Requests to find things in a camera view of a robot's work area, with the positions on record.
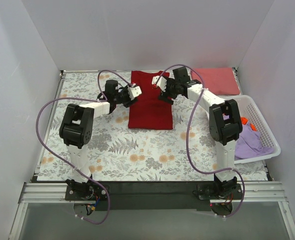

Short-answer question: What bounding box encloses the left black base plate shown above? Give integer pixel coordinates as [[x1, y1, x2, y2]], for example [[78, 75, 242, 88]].
[[64, 183, 109, 201]]

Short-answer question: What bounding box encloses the lavender t shirt in basket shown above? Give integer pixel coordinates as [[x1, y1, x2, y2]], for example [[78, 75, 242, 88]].
[[223, 124, 274, 160]]

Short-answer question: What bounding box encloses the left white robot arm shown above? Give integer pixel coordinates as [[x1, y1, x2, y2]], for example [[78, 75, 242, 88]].
[[59, 79, 142, 200]]

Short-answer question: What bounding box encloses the aluminium frame rail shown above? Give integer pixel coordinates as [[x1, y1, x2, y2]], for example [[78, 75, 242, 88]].
[[9, 181, 295, 240]]

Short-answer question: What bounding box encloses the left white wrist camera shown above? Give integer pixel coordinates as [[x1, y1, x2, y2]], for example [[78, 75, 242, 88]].
[[127, 86, 142, 100]]

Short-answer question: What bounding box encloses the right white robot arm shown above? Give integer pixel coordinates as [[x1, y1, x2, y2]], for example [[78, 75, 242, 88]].
[[151, 64, 243, 199]]

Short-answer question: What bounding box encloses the dark red t shirt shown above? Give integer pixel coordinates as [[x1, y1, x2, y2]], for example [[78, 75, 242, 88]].
[[128, 71, 173, 130]]

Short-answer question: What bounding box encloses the white plastic laundry basket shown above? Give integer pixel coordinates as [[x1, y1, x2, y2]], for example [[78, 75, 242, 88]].
[[222, 95, 281, 164]]

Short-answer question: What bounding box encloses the floral patterned table cloth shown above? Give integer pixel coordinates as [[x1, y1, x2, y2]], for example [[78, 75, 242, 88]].
[[36, 70, 269, 182]]

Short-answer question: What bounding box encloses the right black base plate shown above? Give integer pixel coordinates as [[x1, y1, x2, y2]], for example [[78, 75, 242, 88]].
[[192, 182, 243, 200]]

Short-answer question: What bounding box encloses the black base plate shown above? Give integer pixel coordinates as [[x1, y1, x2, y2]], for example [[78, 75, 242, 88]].
[[64, 183, 109, 201], [192, 182, 243, 200]]

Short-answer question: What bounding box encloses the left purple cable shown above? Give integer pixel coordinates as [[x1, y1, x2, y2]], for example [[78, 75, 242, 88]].
[[36, 69, 136, 225]]

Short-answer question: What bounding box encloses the orange garment in basket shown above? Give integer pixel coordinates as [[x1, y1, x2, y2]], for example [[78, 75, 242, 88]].
[[240, 117, 257, 132]]

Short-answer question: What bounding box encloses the folded pink t shirt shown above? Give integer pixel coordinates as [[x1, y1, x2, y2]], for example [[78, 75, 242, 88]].
[[194, 67, 241, 96]]

